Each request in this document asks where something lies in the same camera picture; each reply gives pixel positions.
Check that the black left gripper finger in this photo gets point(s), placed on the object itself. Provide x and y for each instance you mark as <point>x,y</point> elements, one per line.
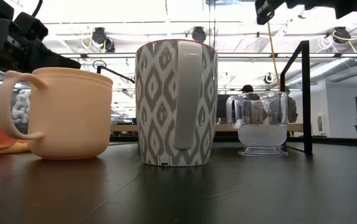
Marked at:
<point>50,62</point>

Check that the black aluminium table frame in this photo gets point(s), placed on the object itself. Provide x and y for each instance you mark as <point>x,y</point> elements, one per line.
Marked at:
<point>337,141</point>

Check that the black monitor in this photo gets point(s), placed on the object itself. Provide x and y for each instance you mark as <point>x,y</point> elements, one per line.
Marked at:
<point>222,105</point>

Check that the white robot figure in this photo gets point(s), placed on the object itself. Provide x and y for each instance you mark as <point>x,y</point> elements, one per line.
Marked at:
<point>20,105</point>

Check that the peach plastic mug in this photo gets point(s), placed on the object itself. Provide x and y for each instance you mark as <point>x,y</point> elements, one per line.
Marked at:
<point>69,115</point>

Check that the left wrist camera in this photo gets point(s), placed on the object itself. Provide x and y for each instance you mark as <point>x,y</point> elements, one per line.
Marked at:
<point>31,26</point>

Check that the grey white patterned mug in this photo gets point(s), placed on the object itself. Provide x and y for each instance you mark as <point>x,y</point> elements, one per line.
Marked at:
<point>159,102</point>

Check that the person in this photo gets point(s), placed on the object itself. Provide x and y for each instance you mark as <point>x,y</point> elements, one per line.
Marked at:
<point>246,88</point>
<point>292,109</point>

